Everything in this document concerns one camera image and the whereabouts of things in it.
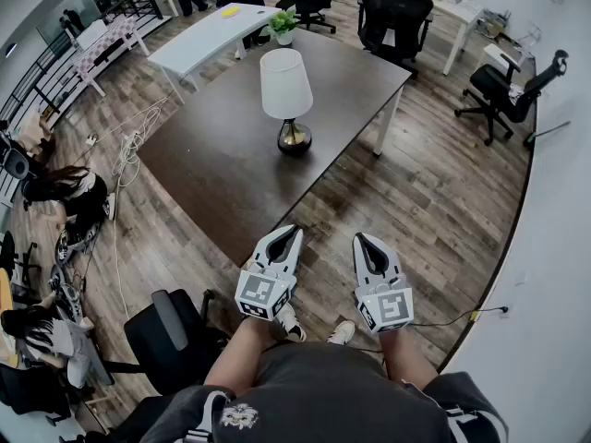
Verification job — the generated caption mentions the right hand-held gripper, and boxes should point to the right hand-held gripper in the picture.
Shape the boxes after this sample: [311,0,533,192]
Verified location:
[352,232,415,336]

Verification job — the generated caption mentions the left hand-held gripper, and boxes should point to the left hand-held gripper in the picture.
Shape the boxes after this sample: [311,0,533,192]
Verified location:
[234,223,306,323]

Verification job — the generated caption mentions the white shade table lamp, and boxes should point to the white shade table lamp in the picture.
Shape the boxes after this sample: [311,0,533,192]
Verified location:
[259,47,315,158]

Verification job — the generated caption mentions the person's right forearm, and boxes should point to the person's right forearm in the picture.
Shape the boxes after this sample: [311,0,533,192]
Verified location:
[376,324,440,392]

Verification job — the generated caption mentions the person's left forearm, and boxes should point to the person's left forearm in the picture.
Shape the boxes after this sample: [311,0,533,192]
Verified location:
[202,314,283,388]

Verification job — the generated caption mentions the white long table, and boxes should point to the white long table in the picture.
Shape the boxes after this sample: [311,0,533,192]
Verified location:
[146,2,284,93]

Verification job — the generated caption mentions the person's left white shoe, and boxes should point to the person's left white shoe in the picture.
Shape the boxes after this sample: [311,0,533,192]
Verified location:
[275,302,308,343]

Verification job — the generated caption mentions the person's white shoe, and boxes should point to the person's white shoe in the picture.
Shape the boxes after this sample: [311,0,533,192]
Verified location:
[326,319,356,346]
[275,302,308,343]

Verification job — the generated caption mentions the person's right white shoe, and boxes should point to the person's right white shoe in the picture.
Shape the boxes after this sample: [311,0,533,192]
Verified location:
[326,319,356,346]

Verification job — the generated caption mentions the black grey-armrest office chair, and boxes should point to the black grey-armrest office chair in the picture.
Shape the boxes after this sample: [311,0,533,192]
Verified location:
[123,288,232,397]

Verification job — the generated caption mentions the person's dark grey clothing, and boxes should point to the person's dark grey clothing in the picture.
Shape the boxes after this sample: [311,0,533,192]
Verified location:
[82,339,510,443]

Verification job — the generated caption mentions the black headrest office chair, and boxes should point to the black headrest office chair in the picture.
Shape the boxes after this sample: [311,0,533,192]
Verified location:
[453,49,571,148]

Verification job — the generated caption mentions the green potted plant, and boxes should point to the green potted plant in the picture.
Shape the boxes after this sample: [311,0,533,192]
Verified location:
[261,8,302,47]

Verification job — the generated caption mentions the black mesh office chair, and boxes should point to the black mesh office chair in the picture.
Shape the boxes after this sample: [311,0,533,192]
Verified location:
[356,0,436,80]

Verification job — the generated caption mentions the white rectangular table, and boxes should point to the white rectangular table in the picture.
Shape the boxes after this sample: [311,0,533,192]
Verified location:
[421,0,487,78]

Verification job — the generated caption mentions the checkered cloth table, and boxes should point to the checkered cloth table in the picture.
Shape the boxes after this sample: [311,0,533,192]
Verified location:
[72,13,151,98]

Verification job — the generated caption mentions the black metal railing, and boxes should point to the black metal railing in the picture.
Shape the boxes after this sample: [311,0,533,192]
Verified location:
[0,0,165,129]

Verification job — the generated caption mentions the black wall cable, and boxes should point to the black wall cable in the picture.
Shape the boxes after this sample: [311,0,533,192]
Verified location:
[409,305,512,329]

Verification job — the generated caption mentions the white tangled cables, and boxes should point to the white tangled cables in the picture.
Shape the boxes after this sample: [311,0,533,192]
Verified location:
[112,93,173,189]

